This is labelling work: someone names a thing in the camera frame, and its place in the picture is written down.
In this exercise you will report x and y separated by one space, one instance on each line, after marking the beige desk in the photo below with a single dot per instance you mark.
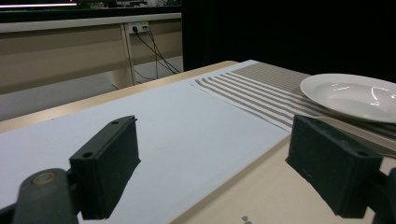
62 53

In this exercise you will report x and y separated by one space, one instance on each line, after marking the white sheet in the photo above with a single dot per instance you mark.
174 133

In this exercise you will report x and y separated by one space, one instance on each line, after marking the striped placemat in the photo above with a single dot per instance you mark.
255 90

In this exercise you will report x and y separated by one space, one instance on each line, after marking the dark curtain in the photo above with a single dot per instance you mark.
280 31

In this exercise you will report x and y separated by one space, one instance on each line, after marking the white wall socket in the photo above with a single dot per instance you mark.
138 27

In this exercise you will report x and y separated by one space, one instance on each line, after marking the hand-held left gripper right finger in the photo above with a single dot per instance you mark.
333 168

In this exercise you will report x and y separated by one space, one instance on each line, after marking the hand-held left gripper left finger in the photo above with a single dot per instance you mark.
106 168

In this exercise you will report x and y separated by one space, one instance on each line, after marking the white plate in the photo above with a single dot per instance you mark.
355 96

